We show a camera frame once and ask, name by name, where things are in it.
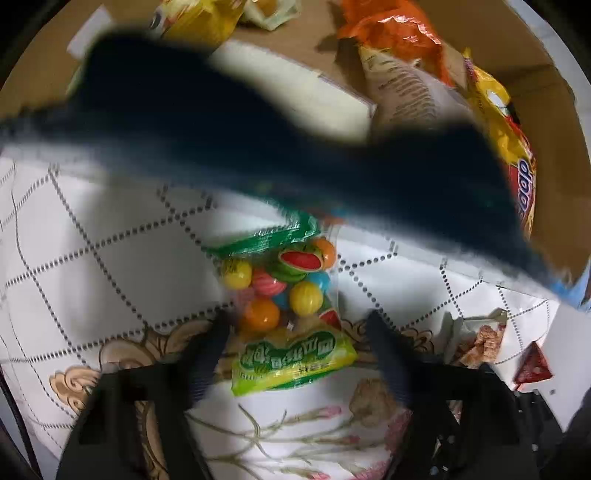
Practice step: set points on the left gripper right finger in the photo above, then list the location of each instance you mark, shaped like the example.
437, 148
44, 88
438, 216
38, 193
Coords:
464, 423

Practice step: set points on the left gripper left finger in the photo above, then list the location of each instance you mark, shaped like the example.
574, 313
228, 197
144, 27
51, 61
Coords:
105, 442

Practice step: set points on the cookie snack white packet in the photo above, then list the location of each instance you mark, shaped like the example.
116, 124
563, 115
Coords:
476, 340

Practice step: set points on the red triangular snack packet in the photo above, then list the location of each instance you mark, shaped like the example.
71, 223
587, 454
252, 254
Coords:
533, 367

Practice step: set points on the green gumball candy bag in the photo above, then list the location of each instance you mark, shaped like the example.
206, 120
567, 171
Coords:
282, 283

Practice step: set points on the orange snack bag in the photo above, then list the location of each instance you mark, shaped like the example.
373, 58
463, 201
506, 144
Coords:
399, 27

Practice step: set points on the white patterned bed quilt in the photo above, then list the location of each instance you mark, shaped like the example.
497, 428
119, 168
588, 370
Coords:
96, 273

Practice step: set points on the yellow red chips bag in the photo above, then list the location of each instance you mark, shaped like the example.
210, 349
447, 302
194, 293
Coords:
492, 106

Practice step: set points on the white snack bag with text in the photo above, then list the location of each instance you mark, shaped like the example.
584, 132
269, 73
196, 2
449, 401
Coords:
407, 96

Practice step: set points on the white paper box inside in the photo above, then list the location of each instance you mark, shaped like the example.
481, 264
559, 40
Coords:
306, 96

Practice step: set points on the cardboard milk carton box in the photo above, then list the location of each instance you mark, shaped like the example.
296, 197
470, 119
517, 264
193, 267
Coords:
148, 107

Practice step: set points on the yellow snack bag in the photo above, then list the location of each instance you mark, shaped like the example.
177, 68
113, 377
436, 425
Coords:
198, 22

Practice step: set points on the jelly cup snack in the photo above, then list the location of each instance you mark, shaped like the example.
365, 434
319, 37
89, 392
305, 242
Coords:
270, 14

